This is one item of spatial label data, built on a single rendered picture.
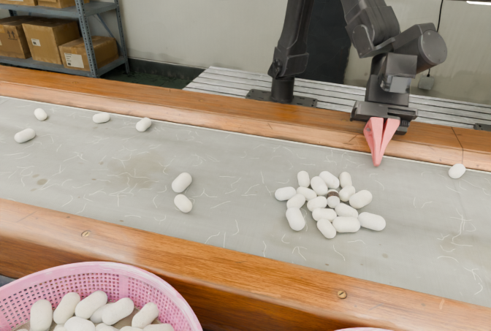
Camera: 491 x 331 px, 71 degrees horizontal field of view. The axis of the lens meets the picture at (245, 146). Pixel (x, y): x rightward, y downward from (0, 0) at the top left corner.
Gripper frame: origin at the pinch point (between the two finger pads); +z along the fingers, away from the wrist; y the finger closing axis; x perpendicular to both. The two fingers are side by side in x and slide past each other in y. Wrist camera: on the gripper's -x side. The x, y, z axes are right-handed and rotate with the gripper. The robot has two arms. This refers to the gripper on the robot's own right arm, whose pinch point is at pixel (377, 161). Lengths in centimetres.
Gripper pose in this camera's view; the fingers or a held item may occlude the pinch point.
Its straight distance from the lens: 62.2
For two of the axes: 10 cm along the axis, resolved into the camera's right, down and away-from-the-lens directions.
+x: 1.3, 3.0, 9.4
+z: -2.1, 9.4, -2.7
